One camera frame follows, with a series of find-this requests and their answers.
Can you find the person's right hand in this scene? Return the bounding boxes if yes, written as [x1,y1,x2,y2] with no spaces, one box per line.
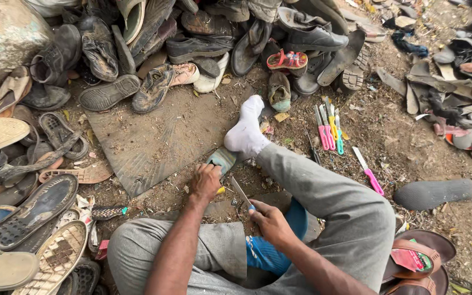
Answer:
[248,199,299,250]

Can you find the person's left hand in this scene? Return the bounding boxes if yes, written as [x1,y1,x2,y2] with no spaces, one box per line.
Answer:
[190,163,223,202]

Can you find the teal grey shoe sole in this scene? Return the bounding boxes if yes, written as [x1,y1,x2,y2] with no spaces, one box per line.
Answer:
[206,146,239,177]

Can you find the blue handled knife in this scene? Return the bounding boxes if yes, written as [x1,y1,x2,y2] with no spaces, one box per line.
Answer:
[230,176,258,213]

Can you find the person's white sock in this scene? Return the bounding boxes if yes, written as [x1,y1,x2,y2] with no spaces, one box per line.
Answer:
[224,95,272,160]

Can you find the brown rubber mat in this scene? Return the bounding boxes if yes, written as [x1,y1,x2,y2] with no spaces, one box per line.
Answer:
[84,80,257,198]

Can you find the black awl tool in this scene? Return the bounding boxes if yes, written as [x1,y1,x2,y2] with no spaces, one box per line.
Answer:
[304,127,322,165]

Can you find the person's grey trousers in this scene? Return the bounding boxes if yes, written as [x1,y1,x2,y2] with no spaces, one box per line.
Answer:
[107,143,397,295]

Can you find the small dirty child's shoe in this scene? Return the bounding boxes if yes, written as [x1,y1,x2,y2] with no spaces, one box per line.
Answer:
[267,71,292,113]

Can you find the woven patterned sole piece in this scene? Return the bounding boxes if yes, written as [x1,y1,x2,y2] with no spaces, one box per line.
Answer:
[91,206,128,221]

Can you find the heap of old worn shoes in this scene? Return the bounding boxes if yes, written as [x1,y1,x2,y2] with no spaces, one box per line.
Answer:
[27,0,387,115]

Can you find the red child's sandal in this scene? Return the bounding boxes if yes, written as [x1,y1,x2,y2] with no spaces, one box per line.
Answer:
[266,49,309,70]

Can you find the small red box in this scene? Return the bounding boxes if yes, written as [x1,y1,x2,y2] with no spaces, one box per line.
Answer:
[95,239,110,261]

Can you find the red green packet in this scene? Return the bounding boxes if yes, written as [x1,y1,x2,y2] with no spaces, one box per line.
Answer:
[390,238,433,273]

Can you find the brown leather sandal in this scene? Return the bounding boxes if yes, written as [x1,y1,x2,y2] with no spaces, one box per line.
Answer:
[383,265,450,295]
[383,229,457,284]

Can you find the grey dotted shoe sole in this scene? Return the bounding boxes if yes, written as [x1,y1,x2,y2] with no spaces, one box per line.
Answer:
[393,178,472,211]

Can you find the heap of worn shoe soles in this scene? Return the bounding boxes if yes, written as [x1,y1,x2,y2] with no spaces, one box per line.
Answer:
[0,66,116,295]

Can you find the dark blue cloth scrap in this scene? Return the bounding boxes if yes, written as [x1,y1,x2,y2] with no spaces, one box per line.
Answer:
[391,31,429,58]

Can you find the heap of leather scraps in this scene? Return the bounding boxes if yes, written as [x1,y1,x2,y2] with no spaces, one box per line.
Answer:
[377,0,472,185]

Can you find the large grey boulder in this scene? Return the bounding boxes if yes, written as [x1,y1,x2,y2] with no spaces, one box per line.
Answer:
[0,0,55,110]

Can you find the pink handled knife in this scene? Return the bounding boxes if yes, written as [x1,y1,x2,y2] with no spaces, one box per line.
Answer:
[313,104,329,151]
[320,104,336,151]
[351,146,385,197]

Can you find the teal handled knife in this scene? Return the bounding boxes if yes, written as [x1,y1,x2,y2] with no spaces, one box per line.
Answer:
[334,114,345,156]

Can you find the yellow handled knife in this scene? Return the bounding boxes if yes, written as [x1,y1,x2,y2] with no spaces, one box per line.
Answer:
[325,97,339,141]

